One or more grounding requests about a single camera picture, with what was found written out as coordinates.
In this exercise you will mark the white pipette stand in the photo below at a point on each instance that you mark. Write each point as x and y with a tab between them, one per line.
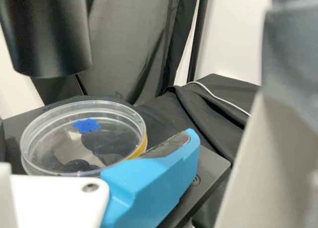
285	151

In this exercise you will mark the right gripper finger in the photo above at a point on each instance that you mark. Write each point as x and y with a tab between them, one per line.
154	178

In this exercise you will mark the petri dish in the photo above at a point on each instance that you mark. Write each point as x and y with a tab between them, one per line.
62	133

